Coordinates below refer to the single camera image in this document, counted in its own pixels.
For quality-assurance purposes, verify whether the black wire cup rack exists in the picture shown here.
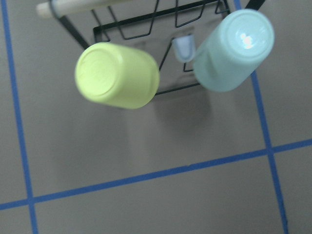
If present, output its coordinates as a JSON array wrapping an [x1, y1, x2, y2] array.
[[36, 0, 266, 96]]

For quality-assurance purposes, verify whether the yellow cup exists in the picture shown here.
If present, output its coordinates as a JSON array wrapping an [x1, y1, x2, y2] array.
[[75, 42, 160, 109]]

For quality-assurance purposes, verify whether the light green cup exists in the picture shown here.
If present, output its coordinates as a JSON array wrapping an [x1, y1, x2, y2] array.
[[193, 9, 275, 92]]

